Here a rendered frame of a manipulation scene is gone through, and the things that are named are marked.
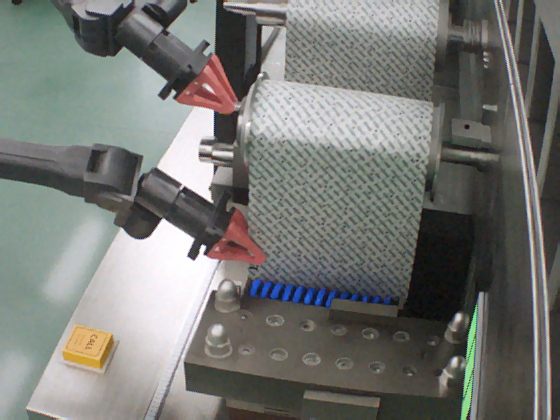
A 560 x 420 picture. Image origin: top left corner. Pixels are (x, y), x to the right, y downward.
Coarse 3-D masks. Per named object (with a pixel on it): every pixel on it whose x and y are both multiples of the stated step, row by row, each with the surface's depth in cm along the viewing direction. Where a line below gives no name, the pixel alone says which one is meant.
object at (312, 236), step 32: (256, 192) 118; (288, 192) 117; (320, 192) 116; (352, 192) 115; (256, 224) 121; (288, 224) 120; (320, 224) 119; (352, 224) 118; (384, 224) 117; (416, 224) 116; (288, 256) 123; (320, 256) 121; (352, 256) 120; (384, 256) 119; (320, 288) 125; (352, 288) 123; (384, 288) 122
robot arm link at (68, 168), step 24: (0, 144) 115; (24, 144) 116; (48, 144) 117; (96, 144) 118; (0, 168) 115; (24, 168) 115; (48, 168) 115; (72, 168) 115; (96, 168) 117; (120, 168) 117; (72, 192) 117; (120, 192) 116
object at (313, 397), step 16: (304, 400) 108; (320, 400) 107; (336, 400) 107; (352, 400) 107; (368, 400) 107; (304, 416) 109; (320, 416) 109; (336, 416) 108; (352, 416) 108; (368, 416) 107
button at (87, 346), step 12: (72, 336) 128; (84, 336) 128; (96, 336) 129; (108, 336) 129; (72, 348) 126; (84, 348) 126; (96, 348) 126; (108, 348) 128; (72, 360) 126; (84, 360) 125; (96, 360) 124
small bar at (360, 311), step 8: (336, 304) 119; (344, 304) 119; (352, 304) 119; (360, 304) 119; (368, 304) 119; (376, 304) 119; (336, 312) 119; (344, 312) 118; (352, 312) 118; (360, 312) 118; (368, 312) 118; (376, 312) 118; (384, 312) 118; (392, 312) 118; (352, 320) 119; (360, 320) 119; (368, 320) 118; (376, 320) 118; (384, 320) 118; (392, 320) 118
